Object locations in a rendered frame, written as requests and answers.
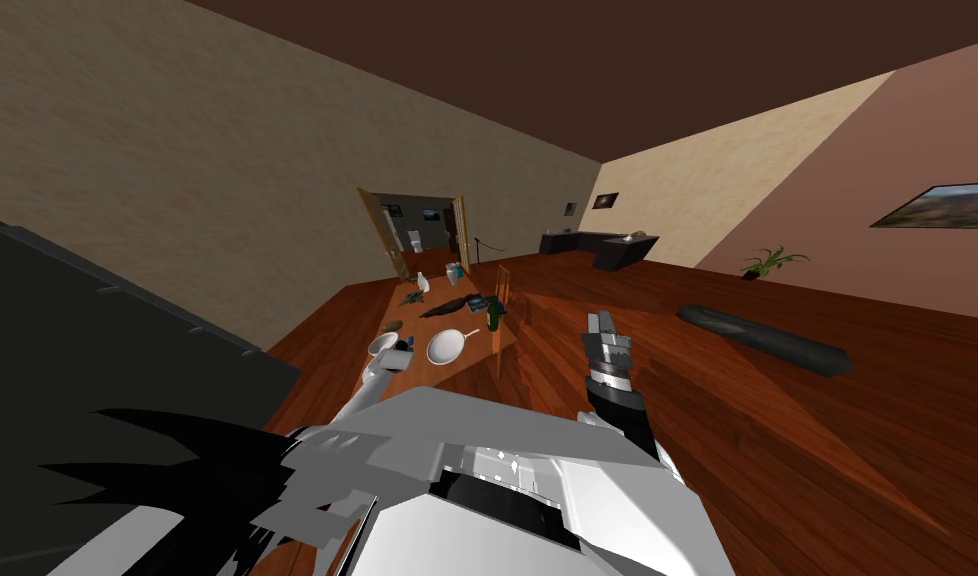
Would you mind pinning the black cloth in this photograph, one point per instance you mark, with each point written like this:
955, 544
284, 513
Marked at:
447, 306

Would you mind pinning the large black cabinet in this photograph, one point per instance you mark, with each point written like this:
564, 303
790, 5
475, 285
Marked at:
97, 336

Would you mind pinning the brown wooden table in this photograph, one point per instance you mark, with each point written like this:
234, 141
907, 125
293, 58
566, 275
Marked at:
457, 324

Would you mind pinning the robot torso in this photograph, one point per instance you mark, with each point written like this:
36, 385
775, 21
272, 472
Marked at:
489, 512

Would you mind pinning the wooden chair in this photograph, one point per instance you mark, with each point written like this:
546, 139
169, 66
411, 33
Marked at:
502, 286

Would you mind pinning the landscape picture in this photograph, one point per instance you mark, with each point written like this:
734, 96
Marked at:
945, 206

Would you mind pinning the long dark grey cushion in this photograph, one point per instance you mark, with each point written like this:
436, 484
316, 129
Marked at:
765, 340

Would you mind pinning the brown round bread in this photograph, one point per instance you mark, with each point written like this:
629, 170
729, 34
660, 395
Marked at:
391, 326

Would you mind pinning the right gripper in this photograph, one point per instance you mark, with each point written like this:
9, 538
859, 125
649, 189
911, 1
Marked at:
608, 352

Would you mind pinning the dark blue book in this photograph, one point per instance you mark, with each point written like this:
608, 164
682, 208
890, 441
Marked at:
478, 303

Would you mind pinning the white frying pan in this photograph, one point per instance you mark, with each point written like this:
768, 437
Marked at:
445, 346

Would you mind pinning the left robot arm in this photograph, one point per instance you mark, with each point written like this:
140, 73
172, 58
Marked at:
358, 398

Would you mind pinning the white bottle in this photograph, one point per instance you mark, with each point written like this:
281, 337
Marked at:
422, 282

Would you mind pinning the wooden door leaf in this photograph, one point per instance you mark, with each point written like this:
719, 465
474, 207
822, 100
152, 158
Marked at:
382, 234
460, 223

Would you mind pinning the green bottle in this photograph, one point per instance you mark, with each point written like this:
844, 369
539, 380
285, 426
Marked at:
493, 315

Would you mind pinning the black stand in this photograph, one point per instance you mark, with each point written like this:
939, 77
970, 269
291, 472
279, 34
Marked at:
481, 244

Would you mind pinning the green potted plant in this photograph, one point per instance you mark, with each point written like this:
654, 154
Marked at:
769, 262

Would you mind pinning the dark green leafy vegetable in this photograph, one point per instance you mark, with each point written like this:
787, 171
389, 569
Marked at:
413, 298

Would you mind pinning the white bowl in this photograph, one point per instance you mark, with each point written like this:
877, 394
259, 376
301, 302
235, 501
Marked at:
382, 344

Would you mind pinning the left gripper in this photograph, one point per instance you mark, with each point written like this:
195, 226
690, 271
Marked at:
406, 343

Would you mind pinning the pale blue cup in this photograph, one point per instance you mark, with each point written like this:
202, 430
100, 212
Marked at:
454, 274

